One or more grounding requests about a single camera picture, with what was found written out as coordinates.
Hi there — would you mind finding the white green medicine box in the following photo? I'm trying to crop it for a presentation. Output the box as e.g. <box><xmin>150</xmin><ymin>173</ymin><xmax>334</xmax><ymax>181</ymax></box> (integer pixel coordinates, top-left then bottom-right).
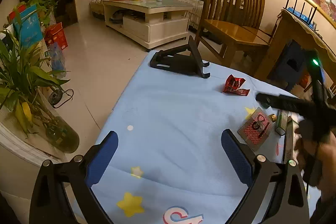
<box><xmin>283</xmin><ymin>114</ymin><xmax>301</xmax><ymax>163</ymax></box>

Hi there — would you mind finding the red playing card box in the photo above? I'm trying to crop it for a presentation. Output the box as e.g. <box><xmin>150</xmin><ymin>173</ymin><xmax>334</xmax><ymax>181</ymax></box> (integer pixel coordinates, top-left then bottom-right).
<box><xmin>238</xmin><ymin>107</ymin><xmax>273</xmax><ymax>151</ymax></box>

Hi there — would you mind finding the red candy wrapper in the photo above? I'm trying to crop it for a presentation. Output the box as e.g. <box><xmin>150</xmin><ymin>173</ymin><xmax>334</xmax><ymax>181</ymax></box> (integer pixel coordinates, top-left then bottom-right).
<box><xmin>223</xmin><ymin>75</ymin><xmax>250</xmax><ymax>96</ymax></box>

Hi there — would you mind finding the green Doublemint gum can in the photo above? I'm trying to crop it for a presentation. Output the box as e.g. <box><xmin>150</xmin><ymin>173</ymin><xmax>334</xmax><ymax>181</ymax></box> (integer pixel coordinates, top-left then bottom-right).
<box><xmin>275</xmin><ymin>110</ymin><xmax>288</xmax><ymax>136</ymax></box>

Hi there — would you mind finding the person's right hand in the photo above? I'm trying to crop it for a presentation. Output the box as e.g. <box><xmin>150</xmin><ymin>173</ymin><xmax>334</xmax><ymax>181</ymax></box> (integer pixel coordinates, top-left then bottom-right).
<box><xmin>294</xmin><ymin>131</ymin><xmax>335</xmax><ymax>202</ymax></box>

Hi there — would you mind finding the blue plastic stool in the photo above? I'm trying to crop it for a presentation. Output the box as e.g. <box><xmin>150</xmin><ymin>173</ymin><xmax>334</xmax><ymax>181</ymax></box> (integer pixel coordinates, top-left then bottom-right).
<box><xmin>274</xmin><ymin>40</ymin><xmax>306</xmax><ymax>92</ymax></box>

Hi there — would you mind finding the glass plant vase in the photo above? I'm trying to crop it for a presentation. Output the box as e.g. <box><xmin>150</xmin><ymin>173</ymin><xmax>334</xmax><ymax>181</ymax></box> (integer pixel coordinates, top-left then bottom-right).
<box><xmin>26</xmin><ymin>90</ymin><xmax>80</xmax><ymax>154</ymax></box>

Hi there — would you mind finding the wooden dining table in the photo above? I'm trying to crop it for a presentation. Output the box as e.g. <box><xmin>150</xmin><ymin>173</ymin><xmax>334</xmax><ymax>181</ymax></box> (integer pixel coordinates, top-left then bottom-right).
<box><xmin>253</xmin><ymin>9</ymin><xmax>335</xmax><ymax>82</ymax></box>

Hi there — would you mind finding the light blue cartoon tablecloth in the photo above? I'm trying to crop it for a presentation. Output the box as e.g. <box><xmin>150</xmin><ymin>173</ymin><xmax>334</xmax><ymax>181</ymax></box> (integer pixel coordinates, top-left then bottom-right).
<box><xmin>92</xmin><ymin>53</ymin><xmax>284</xmax><ymax>223</ymax></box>

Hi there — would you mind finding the wooden chair near table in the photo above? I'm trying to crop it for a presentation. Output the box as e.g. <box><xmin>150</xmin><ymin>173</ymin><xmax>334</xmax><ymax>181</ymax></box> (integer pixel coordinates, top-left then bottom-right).
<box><xmin>195</xmin><ymin>0</ymin><xmax>269</xmax><ymax>74</ymax></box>

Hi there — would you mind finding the green potted plant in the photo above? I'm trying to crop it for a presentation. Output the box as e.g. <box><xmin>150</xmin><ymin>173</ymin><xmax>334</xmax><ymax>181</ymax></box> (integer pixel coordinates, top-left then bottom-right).
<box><xmin>1</xmin><ymin>0</ymin><xmax>67</xmax><ymax>135</ymax></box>

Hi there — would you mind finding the black phone stand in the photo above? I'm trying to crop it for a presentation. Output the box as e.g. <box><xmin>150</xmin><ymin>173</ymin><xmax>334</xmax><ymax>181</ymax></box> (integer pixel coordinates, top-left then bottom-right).
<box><xmin>150</xmin><ymin>36</ymin><xmax>211</xmax><ymax>79</ymax></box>

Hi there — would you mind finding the red gift box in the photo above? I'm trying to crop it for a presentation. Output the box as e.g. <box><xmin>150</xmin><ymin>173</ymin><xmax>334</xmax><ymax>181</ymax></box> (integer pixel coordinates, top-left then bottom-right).
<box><xmin>45</xmin><ymin>22</ymin><xmax>68</xmax><ymax>50</ymax></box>

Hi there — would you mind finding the blue gift bag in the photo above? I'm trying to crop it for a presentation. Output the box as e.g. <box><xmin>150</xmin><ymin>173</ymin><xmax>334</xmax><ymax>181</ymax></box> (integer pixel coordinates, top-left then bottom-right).
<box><xmin>14</xmin><ymin>5</ymin><xmax>43</xmax><ymax>48</ymax></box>

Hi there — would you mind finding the white coffee table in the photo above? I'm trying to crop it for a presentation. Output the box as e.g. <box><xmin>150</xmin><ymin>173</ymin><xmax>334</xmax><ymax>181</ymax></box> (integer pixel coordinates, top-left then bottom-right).
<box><xmin>102</xmin><ymin>0</ymin><xmax>193</xmax><ymax>50</ymax></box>

